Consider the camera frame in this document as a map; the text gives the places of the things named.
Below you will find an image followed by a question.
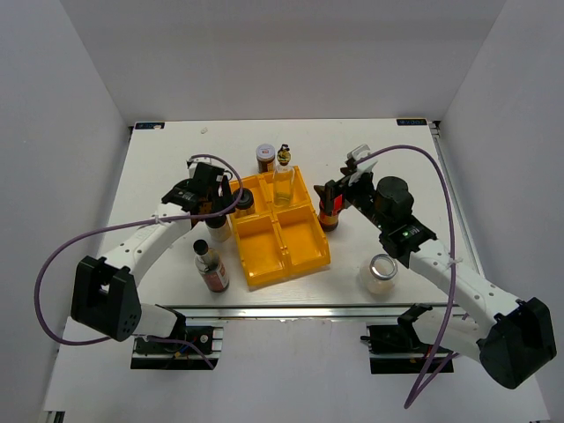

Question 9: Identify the glass oil bottle gold stopper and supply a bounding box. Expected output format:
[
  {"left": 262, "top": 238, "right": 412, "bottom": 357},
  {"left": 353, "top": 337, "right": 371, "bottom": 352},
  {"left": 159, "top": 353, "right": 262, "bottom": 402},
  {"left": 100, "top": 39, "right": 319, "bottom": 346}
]
[{"left": 273, "top": 144, "right": 295, "bottom": 207}]

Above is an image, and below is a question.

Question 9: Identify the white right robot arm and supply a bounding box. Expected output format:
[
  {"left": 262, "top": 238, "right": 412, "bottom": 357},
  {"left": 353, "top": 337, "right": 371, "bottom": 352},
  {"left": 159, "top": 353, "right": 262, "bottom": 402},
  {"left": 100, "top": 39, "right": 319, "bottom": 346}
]
[{"left": 314, "top": 173, "right": 557, "bottom": 389}]

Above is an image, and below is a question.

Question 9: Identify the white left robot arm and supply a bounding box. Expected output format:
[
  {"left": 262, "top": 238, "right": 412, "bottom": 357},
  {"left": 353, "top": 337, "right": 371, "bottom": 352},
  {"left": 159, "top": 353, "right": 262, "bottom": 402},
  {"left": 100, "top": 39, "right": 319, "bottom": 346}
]
[{"left": 70, "top": 154, "right": 237, "bottom": 352}]

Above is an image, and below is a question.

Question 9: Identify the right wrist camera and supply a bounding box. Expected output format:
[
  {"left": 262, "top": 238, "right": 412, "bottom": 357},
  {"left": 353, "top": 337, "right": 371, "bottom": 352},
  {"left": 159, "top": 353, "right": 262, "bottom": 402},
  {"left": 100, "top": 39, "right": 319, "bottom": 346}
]
[{"left": 345, "top": 144, "right": 378, "bottom": 186}]

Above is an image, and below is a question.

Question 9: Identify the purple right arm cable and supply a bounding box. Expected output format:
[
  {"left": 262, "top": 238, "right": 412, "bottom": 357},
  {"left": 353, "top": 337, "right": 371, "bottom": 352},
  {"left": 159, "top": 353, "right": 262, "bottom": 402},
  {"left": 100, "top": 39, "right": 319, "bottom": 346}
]
[{"left": 359, "top": 144, "right": 464, "bottom": 409}]

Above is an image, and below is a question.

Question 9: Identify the blue label sticker left corner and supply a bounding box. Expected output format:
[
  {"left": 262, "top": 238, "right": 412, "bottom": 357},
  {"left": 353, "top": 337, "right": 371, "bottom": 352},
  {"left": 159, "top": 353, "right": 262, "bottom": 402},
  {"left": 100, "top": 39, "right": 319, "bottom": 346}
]
[{"left": 134, "top": 122, "right": 165, "bottom": 130}]

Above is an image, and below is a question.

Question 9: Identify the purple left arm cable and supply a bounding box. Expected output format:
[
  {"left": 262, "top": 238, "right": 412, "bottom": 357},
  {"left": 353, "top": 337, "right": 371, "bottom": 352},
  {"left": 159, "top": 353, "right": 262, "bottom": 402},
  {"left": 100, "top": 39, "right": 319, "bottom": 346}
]
[{"left": 33, "top": 153, "right": 244, "bottom": 370}]

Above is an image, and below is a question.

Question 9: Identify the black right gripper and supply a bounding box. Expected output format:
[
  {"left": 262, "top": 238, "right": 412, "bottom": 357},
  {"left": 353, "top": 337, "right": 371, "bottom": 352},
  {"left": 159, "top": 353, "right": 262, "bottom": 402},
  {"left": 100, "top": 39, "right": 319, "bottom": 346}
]
[{"left": 314, "top": 167, "right": 389, "bottom": 232}]

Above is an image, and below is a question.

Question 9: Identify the white powder jar black lid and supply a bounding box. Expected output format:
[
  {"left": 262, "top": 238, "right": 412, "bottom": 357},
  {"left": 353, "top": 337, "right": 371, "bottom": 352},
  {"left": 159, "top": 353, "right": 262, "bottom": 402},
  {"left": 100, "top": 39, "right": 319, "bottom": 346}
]
[{"left": 205, "top": 215, "right": 232, "bottom": 242}]

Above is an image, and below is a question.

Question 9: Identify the glass spice jar black lid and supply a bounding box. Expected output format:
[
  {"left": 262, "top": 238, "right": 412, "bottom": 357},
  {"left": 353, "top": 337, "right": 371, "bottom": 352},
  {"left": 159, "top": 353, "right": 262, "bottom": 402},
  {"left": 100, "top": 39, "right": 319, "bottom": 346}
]
[{"left": 234, "top": 188, "right": 255, "bottom": 219}]

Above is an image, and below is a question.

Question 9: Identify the brown jar white lid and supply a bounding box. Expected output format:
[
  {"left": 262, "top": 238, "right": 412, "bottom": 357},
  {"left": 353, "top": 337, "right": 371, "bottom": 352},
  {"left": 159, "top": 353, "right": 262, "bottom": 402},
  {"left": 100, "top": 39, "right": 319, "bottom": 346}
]
[{"left": 256, "top": 144, "right": 276, "bottom": 174}]

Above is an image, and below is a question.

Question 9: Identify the red lid sauce jar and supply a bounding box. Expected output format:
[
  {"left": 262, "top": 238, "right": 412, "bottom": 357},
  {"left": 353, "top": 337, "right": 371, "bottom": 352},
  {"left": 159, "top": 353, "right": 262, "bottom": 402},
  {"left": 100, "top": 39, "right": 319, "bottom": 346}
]
[{"left": 318, "top": 209, "right": 340, "bottom": 233}]

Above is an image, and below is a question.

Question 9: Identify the dark soy sauce bottle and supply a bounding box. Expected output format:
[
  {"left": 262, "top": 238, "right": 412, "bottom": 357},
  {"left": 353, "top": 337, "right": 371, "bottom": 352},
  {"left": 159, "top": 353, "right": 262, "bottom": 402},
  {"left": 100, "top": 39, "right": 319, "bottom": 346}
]
[{"left": 193, "top": 239, "right": 229, "bottom": 293}]

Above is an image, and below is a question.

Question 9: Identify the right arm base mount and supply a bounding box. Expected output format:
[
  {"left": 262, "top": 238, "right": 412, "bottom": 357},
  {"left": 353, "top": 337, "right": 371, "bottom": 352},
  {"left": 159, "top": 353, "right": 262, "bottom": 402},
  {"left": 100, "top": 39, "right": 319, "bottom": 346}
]
[{"left": 360, "top": 304, "right": 434, "bottom": 375}]

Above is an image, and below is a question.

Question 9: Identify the blue label sticker corner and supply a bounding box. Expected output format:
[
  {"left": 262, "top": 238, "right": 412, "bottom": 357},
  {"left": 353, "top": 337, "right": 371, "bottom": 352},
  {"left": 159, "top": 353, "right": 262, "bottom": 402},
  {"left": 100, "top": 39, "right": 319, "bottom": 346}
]
[
  {"left": 134, "top": 122, "right": 165, "bottom": 130},
  {"left": 396, "top": 118, "right": 427, "bottom": 126}
]

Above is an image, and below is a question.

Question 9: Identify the yellow four-compartment plastic bin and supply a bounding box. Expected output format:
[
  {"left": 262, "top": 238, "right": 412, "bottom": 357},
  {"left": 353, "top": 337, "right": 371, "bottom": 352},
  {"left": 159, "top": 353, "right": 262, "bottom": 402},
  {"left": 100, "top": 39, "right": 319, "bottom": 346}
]
[{"left": 230, "top": 167, "right": 330, "bottom": 290}]

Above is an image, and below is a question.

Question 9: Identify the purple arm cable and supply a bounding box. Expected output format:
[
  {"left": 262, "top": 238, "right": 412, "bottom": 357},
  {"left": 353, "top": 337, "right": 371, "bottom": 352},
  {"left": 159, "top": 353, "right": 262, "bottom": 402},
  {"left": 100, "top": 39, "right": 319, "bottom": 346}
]
[
  {"left": 33, "top": 153, "right": 244, "bottom": 370},
  {"left": 359, "top": 144, "right": 464, "bottom": 409}
]

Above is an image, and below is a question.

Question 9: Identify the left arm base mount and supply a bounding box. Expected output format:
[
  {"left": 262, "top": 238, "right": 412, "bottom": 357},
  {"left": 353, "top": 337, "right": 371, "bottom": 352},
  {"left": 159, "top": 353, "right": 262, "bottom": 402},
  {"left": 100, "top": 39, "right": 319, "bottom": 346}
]
[{"left": 130, "top": 322, "right": 224, "bottom": 371}]

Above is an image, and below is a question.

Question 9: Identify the blue label sticker right corner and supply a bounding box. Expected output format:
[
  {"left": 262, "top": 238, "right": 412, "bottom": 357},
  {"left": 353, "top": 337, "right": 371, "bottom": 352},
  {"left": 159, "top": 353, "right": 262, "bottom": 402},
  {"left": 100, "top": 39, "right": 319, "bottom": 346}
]
[{"left": 396, "top": 118, "right": 427, "bottom": 126}]

